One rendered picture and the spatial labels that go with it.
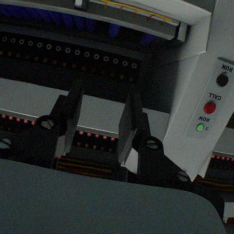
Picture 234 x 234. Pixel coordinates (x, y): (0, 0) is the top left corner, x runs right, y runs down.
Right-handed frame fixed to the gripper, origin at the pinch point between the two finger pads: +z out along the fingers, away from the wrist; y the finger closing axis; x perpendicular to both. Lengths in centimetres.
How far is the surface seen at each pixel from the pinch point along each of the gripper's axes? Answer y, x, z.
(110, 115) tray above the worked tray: 2.0, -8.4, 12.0
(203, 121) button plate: 15.6, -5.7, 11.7
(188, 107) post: 12.3, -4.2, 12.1
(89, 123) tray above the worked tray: -0.8, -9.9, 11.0
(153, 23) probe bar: 4.9, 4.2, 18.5
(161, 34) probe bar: 6.5, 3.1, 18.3
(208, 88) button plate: 14.0, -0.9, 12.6
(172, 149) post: 12.9, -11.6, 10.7
